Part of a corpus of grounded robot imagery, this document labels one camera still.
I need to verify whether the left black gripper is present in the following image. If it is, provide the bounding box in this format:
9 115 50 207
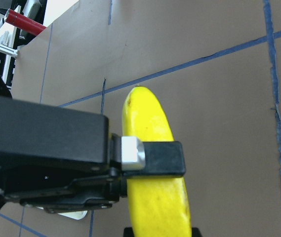
0 162 127 213

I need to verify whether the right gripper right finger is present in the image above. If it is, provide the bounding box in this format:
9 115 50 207
192 227 202 237

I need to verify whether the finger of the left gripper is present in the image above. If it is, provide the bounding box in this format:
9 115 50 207
0 96 185 177

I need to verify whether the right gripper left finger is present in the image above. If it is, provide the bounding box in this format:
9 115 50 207
123 227 135 237

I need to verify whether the white bear tray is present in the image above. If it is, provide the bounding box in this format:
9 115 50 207
36 206 88 220

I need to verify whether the red cylinder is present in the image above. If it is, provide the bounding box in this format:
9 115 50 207
4 9 46 36

